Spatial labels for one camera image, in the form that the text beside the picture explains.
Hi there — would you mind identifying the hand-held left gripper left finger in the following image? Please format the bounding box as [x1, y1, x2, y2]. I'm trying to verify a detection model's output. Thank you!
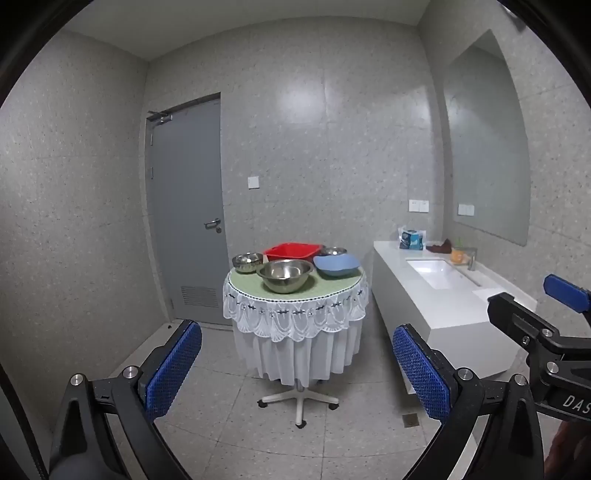
[48, 319, 203, 480]

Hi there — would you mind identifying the blue plastic bowl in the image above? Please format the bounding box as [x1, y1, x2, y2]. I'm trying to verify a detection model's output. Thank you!
[313, 253, 361, 279]

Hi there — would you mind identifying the red plastic basin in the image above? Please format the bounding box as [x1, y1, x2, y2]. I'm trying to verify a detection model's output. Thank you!
[263, 243, 323, 263]

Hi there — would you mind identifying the white star table base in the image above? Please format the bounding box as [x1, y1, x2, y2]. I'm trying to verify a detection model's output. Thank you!
[257, 379, 341, 428]

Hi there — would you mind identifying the white sink counter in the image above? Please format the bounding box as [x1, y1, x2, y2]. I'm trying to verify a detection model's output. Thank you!
[372, 240, 539, 398]

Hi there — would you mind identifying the blue packet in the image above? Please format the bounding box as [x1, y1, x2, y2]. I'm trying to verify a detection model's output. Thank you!
[398, 226, 426, 251]

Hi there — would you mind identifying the ribbed small steel bowl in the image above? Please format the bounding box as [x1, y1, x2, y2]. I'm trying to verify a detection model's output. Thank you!
[232, 252, 265, 274]

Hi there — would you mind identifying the large steel bowl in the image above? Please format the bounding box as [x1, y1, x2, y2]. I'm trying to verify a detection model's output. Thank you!
[256, 259, 315, 295]

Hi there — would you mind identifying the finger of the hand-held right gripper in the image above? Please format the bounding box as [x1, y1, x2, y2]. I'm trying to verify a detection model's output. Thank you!
[487, 292, 559, 354]
[544, 274, 591, 319]

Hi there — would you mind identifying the white sink basin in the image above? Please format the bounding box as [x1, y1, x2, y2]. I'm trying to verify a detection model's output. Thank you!
[406, 259, 481, 291]

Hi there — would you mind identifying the wall mirror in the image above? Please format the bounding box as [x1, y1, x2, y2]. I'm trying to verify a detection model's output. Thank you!
[442, 28, 531, 247]

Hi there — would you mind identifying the white pleated table skirt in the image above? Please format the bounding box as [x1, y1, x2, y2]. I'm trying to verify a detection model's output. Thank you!
[233, 318, 363, 384]

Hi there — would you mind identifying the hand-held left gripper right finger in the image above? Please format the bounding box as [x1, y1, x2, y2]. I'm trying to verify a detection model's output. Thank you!
[392, 324, 546, 480]

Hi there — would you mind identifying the grey door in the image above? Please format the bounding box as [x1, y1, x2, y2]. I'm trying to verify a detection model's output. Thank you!
[145, 93, 229, 326]

